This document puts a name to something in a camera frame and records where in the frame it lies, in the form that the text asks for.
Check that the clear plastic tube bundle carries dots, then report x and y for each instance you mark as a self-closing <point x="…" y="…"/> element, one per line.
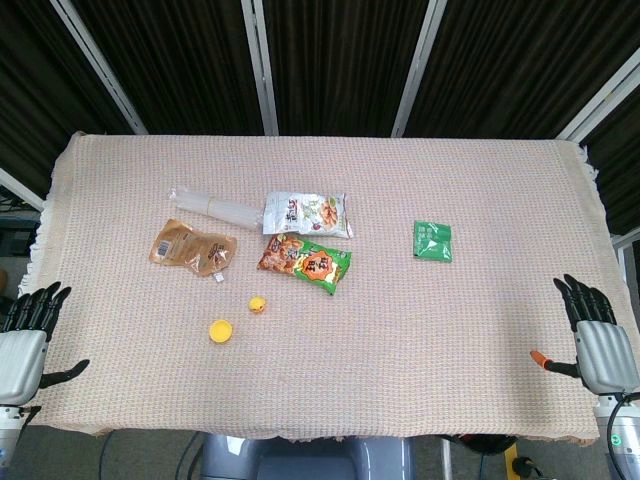
<point x="215" y="206"/>

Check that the yellow round plastic disc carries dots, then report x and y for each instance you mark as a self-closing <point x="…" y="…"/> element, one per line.
<point x="221" y="331"/>

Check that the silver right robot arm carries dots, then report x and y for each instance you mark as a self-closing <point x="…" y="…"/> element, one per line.
<point x="622" y="435"/>

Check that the yellow chick toy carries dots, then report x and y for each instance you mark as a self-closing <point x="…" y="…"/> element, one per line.
<point x="257" y="304"/>

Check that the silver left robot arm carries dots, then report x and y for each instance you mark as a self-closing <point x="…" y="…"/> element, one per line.
<point x="11" y="435"/>

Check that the white partition post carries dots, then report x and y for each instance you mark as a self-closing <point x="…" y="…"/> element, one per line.
<point x="261" y="65"/>
<point x="600" y="100"/>
<point x="417" y="70"/>
<point x="100" y="70"/>
<point x="20" y="187"/>

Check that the green and orange snack bag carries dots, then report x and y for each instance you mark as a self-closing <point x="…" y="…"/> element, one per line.
<point x="305" y="262"/>

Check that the brown snack pouch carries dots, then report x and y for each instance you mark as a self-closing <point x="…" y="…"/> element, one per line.
<point x="192" y="247"/>

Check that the black and silver right hand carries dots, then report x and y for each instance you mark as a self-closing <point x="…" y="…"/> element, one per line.
<point x="602" y="357"/>

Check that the white snack bag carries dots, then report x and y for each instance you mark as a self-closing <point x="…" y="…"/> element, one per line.
<point x="307" y="215"/>

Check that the yellow power strip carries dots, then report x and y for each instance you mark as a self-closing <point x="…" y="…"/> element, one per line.
<point x="522" y="462"/>

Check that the black and silver left hand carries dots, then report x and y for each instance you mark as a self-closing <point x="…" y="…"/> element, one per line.
<point x="20" y="360"/>

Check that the green sachet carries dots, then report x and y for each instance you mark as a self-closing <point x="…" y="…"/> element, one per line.
<point x="433" y="241"/>

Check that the grey robot torso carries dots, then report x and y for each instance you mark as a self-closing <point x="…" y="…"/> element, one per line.
<point x="305" y="457"/>

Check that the beige woven tablecloth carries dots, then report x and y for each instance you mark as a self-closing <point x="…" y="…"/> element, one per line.
<point x="400" y="350"/>

